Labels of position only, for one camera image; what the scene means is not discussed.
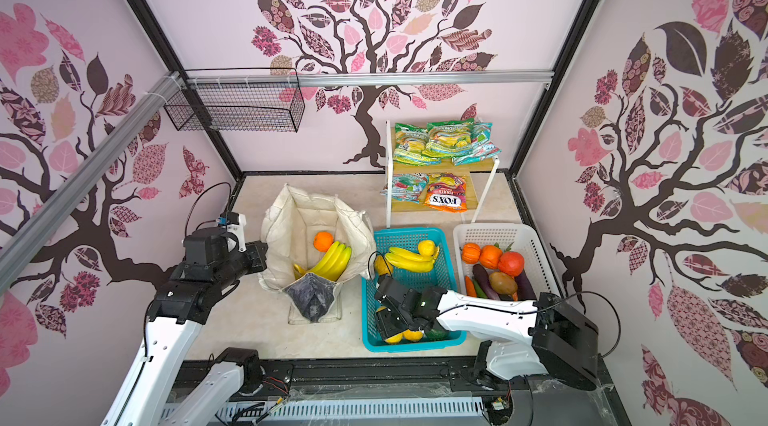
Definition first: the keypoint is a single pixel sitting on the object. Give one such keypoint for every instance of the yellow-green candy bag left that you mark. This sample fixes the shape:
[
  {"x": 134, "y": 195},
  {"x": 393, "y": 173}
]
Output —
[{"x": 410, "y": 144}]

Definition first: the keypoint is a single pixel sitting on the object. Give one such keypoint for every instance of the beige canvas tote bag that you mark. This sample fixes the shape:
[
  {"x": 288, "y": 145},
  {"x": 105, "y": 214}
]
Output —
[{"x": 288, "y": 228}]

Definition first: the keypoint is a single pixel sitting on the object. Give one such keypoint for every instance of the small yellow lemon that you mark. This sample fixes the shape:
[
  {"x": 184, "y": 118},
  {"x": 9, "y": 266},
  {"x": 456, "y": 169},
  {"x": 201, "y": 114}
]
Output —
[{"x": 413, "y": 335}]

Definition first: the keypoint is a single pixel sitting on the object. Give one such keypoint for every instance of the orange carrot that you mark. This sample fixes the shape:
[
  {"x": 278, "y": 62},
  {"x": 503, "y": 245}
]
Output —
[{"x": 470, "y": 287}]

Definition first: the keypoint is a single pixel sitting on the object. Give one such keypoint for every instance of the teal candy bag right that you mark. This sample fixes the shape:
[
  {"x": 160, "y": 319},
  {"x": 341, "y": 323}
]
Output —
[{"x": 482, "y": 146}]

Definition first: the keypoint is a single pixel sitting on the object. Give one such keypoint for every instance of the yellow pear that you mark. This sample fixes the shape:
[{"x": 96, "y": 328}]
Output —
[{"x": 395, "y": 339}]

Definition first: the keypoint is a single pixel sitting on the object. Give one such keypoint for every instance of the white cable duct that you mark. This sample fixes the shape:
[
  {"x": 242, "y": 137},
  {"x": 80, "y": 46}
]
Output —
[{"x": 337, "y": 411}]

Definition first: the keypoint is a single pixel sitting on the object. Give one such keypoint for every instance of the white wooden shelf rack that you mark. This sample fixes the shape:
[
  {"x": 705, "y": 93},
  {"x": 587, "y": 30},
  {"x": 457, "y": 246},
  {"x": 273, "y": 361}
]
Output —
[{"x": 475, "y": 199}]

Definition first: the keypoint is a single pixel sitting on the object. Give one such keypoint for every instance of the white plastic basket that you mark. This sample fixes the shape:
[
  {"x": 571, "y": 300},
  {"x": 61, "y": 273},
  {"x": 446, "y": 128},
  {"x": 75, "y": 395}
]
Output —
[{"x": 507, "y": 319}]

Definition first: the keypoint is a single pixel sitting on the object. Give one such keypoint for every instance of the orange tangerine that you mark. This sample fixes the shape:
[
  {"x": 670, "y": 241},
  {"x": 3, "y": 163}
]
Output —
[{"x": 323, "y": 241}]

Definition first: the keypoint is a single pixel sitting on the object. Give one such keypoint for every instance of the green mint candy bag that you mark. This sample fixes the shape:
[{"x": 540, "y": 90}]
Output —
[{"x": 406, "y": 187}]

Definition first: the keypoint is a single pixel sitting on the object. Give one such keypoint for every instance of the black wire basket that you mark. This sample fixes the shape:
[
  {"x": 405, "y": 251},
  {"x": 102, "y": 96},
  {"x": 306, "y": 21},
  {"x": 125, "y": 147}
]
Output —
[{"x": 238, "y": 99}]

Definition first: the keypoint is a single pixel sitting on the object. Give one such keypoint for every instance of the green cucumber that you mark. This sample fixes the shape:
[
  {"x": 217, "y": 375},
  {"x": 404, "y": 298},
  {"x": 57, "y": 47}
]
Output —
[{"x": 479, "y": 292}]

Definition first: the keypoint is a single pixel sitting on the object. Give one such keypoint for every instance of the orange pumpkin left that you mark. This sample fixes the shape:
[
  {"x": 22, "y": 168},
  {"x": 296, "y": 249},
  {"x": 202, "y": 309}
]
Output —
[{"x": 471, "y": 253}]

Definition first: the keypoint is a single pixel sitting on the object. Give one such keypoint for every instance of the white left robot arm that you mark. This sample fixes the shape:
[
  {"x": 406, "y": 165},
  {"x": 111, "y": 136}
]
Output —
[{"x": 214, "y": 262}]

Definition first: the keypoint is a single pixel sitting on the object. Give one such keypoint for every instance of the green avocado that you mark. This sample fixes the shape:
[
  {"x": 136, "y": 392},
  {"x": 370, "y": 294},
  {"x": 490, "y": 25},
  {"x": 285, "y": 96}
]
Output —
[{"x": 436, "y": 334}]

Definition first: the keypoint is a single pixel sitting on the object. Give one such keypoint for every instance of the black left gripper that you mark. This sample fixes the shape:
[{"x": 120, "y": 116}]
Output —
[{"x": 257, "y": 249}]

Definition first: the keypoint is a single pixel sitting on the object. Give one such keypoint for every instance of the aluminium frame rail back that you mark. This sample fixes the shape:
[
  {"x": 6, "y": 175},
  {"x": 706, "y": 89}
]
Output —
[{"x": 392, "y": 79}]

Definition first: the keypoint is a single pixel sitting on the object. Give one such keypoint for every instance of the aluminium frame rail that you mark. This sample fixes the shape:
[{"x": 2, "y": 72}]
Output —
[
  {"x": 392, "y": 79},
  {"x": 24, "y": 245}
]

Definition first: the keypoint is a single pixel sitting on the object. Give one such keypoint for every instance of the yellow banana bunch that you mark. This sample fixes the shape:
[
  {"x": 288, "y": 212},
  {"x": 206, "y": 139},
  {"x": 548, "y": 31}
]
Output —
[
  {"x": 331, "y": 266},
  {"x": 409, "y": 261}
]

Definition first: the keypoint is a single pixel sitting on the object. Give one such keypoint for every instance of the yellow-orange wrinkled fruit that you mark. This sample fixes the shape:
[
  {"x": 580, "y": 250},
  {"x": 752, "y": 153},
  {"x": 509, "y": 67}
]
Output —
[{"x": 382, "y": 266}]

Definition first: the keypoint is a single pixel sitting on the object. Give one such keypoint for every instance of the yellow-green candy bag middle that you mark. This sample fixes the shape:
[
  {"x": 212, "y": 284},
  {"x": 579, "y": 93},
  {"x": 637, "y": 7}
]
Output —
[{"x": 447, "y": 139}]

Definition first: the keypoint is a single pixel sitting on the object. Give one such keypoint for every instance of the teal plastic basket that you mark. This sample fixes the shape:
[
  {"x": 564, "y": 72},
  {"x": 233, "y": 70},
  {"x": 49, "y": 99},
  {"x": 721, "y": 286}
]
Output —
[{"x": 442, "y": 275}]

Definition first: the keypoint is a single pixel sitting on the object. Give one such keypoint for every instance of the dark purple eggplant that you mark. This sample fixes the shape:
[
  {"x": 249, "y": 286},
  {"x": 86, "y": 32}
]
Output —
[{"x": 482, "y": 278}]

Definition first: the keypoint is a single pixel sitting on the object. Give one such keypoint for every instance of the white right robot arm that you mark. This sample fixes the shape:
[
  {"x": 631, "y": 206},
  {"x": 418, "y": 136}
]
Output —
[{"x": 564, "y": 346}]

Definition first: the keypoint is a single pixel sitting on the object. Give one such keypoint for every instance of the orange Fox's candy bag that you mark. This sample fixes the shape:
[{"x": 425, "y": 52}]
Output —
[{"x": 445, "y": 192}]

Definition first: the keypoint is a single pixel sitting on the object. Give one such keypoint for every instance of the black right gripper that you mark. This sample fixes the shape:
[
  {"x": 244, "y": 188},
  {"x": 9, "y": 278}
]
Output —
[{"x": 384, "y": 324}]

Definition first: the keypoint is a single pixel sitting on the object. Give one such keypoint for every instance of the brown potato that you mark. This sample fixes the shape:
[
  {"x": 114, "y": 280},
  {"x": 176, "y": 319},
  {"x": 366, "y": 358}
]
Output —
[{"x": 503, "y": 284}]

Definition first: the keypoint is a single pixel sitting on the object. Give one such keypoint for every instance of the yellow-green candy bag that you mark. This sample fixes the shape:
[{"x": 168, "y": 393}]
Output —
[
  {"x": 447, "y": 139},
  {"x": 410, "y": 144}
]

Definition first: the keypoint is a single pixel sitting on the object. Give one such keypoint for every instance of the aluminium frame rail left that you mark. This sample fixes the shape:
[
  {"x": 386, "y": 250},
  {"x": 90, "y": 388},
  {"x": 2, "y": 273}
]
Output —
[{"x": 24, "y": 245}]

